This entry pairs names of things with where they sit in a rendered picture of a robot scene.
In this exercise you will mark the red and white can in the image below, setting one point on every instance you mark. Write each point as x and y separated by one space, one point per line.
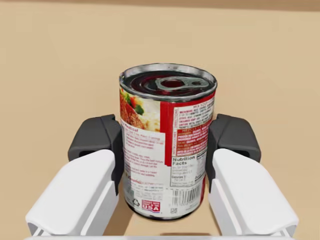
166 140

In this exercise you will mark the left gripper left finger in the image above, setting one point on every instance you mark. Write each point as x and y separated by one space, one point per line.
82 180

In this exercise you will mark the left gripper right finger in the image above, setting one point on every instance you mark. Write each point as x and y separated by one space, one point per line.
240 180

